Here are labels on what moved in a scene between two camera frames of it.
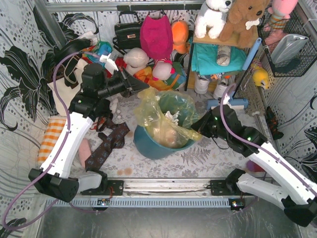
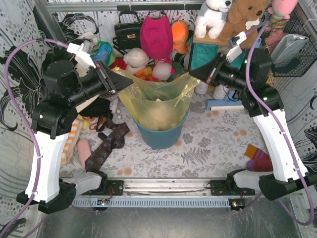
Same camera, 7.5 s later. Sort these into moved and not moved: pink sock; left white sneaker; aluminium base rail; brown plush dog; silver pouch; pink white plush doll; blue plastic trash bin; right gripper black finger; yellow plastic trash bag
Moved: yellow plastic trash bag; right gripper black finger; blue plastic trash bin
Not moved: left white sneaker; pink sock; brown plush dog; silver pouch; pink white plush doll; aluminium base rail
